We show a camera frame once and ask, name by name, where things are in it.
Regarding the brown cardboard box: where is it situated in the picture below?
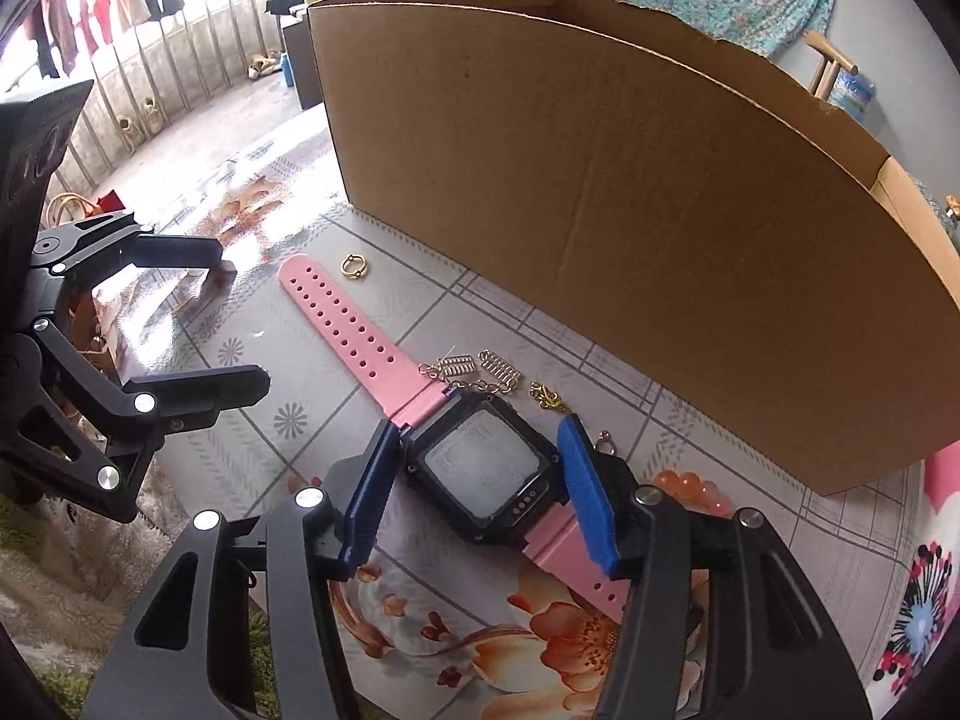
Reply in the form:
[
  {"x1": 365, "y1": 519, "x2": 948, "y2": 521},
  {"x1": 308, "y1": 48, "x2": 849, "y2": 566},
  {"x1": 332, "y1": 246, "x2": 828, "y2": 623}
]
[{"x1": 306, "y1": 0, "x2": 960, "y2": 497}]

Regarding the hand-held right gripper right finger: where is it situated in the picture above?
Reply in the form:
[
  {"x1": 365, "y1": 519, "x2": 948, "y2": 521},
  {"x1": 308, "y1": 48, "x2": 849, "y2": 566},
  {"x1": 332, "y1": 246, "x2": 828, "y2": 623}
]
[{"x1": 557, "y1": 412, "x2": 875, "y2": 720}]

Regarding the gold chain bracelet with charms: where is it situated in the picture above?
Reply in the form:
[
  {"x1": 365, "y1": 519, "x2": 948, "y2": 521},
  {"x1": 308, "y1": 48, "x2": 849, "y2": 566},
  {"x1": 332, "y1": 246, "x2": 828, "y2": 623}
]
[{"x1": 418, "y1": 347, "x2": 522, "y2": 396}]

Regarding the orange bead bracelet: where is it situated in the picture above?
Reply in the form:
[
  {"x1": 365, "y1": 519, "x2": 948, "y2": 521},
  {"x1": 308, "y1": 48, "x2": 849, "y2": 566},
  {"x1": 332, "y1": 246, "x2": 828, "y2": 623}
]
[{"x1": 654, "y1": 469, "x2": 734, "y2": 518}]

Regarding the beige fluffy blanket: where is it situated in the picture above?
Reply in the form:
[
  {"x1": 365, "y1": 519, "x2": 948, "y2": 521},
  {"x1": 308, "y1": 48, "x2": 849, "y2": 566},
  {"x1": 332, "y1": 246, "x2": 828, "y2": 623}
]
[{"x1": 0, "y1": 457, "x2": 271, "y2": 720}]

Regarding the floral plastic tablecloth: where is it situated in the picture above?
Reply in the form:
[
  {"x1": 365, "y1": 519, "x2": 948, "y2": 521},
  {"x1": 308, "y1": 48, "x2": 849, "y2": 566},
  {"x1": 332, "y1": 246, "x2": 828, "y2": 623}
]
[{"x1": 124, "y1": 116, "x2": 938, "y2": 720}]

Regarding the wooden chair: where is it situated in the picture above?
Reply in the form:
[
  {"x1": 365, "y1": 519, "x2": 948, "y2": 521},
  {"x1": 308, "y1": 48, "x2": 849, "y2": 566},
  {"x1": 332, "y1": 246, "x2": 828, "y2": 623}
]
[{"x1": 804, "y1": 30, "x2": 857, "y2": 102}]

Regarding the tan handbag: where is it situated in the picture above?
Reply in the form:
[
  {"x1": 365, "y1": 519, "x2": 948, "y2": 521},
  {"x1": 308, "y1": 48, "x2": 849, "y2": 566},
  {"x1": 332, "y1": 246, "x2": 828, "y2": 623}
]
[{"x1": 45, "y1": 193, "x2": 102, "y2": 227}]

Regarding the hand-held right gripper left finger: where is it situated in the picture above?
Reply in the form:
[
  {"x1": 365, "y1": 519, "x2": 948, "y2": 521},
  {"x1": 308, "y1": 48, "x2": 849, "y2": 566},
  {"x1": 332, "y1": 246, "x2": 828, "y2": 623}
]
[{"x1": 81, "y1": 418, "x2": 402, "y2": 720}]

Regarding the balcony railing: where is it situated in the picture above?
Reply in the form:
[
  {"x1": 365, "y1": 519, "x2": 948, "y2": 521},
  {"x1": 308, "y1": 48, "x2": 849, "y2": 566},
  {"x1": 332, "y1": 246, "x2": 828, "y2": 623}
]
[{"x1": 0, "y1": 0, "x2": 541, "y2": 200}]

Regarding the dark cabinet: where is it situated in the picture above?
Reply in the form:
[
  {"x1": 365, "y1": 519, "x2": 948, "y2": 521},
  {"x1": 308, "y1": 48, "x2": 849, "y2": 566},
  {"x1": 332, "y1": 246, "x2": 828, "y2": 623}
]
[{"x1": 281, "y1": 4, "x2": 325, "y2": 110}]

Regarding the pink strap digital watch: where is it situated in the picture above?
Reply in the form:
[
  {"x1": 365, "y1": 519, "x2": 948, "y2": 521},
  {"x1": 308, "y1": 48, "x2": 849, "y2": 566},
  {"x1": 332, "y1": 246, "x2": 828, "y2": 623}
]
[{"x1": 277, "y1": 255, "x2": 635, "y2": 623}]

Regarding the pink floral bedsheet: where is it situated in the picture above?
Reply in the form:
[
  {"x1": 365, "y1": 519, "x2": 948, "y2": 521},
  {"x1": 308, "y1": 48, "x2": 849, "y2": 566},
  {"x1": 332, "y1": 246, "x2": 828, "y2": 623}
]
[{"x1": 862, "y1": 439, "x2": 960, "y2": 706}]

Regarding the clear water bottle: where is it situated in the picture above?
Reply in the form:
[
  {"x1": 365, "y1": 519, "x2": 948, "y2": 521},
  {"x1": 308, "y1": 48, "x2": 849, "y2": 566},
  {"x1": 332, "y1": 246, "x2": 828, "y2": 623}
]
[{"x1": 829, "y1": 67, "x2": 878, "y2": 121}]

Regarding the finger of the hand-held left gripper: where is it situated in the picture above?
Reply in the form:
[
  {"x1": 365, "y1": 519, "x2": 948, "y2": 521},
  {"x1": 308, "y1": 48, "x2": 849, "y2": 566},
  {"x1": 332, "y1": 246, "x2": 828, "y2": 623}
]
[
  {"x1": 28, "y1": 211, "x2": 238, "y2": 295},
  {"x1": 0, "y1": 317, "x2": 272, "y2": 524}
]

